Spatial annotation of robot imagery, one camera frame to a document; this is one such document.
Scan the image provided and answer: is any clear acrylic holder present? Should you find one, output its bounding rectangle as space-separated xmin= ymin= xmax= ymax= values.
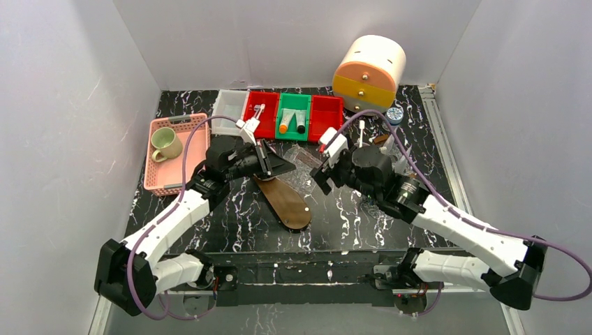
xmin=279 ymin=144 xmax=321 ymax=188

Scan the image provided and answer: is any red cap toothpaste tube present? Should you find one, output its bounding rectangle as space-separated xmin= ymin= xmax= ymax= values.
xmin=380 ymin=135 xmax=398 ymax=156

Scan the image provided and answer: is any clear wooden-ended toothbrush holder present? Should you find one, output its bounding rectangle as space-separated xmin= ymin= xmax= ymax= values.
xmin=373 ymin=134 xmax=417 ymax=177

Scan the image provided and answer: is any white toothbrush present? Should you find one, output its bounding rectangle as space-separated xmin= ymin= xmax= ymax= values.
xmin=253 ymin=104 xmax=266 ymax=120
xmin=357 ymin=119 xmax=365 ymax=148

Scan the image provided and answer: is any orange cap toothpaste tube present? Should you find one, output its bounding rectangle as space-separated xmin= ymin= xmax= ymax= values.
xmin=278 ymin=111 xmax=294 ymax=134

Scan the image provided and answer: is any black cap toothpaste tube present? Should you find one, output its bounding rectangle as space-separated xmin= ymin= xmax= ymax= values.
xmin=295 ymin=110 xmax=306 ymax=134

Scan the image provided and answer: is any green ceramic mug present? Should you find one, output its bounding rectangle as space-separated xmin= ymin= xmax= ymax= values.
xmin=150 ymin=127 xmax=183 ymax=163

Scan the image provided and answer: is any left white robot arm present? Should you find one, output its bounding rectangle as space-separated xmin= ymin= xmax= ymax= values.
xmin=94 ymin=136 xmax=296 ymax=320

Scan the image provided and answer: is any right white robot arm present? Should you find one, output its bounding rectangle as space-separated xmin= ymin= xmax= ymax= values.
xmin=311 ymin=144 xmax=547 ymax=311

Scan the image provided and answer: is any red toothbrush bin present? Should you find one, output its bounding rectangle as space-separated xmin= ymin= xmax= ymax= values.
xmin=242 ymin=91 xmax=280 ymax=140

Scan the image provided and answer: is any brown oval wooden tray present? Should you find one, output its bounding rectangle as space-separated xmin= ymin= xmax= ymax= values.
xmin=254 ymin=178 xmax=312 ymax=233

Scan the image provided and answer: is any green toothpaste bin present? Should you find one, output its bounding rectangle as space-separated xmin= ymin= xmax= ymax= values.
xmin=275 ymin=93 xmax=312 ymax=142

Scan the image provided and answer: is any white plastic bin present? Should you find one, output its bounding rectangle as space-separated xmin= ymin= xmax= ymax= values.
xmin=211 ymin=89 xmax=249 ymax=136

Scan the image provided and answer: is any blue white small jar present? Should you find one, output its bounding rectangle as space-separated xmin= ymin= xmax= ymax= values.
xmin=385 ymin=107 xmax=404 ymax=126

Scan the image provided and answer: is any red holder bin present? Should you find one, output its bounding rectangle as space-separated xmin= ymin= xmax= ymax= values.
xmin=308 ymin=95 xmax=343 ymax=142

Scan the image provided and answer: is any pink plastic basket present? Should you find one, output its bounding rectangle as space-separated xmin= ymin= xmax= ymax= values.
xmin=143 ymin=112 xmax=213 ymax=197

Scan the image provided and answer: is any round drawer cabinet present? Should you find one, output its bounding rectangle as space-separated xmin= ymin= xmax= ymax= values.
xmin=332 ymin=35 xmax=406 ymax=112

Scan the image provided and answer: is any black front base bar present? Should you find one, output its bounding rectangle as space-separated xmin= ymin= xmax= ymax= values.
xmin=152 ymin=249 xmax=445 ymax=308

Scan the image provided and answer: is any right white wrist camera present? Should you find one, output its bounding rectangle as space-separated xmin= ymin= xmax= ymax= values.
xmin=319 ymin=127 xmax=348 ymax=169

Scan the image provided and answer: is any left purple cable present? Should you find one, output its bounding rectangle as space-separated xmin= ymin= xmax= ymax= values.
xmin=127 ymin=115 xmax=242 ymax=321

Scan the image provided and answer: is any purple cable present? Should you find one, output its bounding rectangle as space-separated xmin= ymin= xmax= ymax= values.
xmin=330 ymin=109 xmax=592 ymax=318
xmin=127 ymin=115 xmax=242 ymax=321

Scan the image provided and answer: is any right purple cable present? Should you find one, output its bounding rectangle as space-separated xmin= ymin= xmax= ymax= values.
xmin=330 ymin=109 xmax=592 ymax=318

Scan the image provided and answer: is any aluminium side rail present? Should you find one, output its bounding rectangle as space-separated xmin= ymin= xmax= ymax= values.
xmin=418 ymin=84 xmax=526 ymax=335

